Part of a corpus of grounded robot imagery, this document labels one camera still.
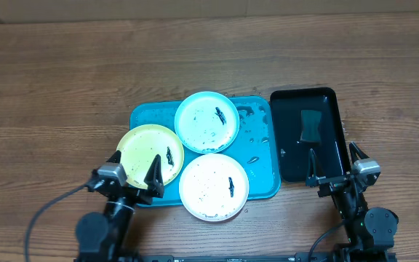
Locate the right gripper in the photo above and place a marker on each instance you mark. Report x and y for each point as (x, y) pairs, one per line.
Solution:
(331, 183)

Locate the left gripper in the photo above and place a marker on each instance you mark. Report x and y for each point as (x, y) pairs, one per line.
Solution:
(153, 184)

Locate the dark green sponge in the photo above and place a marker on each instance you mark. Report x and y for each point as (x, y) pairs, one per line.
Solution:
(310, 121)

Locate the white plate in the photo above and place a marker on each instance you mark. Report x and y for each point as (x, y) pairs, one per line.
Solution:
(214, 187)

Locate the light blue plate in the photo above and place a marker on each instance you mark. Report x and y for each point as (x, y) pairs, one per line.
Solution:
(207, 122)

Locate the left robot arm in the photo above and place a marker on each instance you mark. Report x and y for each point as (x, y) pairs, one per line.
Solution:
(101, 235)

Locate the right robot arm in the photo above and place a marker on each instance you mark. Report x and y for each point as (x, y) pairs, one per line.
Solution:
(370, 231)

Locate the black plastic tray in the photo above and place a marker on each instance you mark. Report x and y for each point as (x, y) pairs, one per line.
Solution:
(286, 107)

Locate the teal plastic tray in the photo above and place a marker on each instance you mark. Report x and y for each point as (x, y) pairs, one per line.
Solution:
(254, 147)

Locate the yellow plate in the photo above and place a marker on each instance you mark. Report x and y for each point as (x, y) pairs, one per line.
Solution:
(139, 147)

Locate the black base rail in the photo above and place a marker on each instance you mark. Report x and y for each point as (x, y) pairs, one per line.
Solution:
(298, 257)

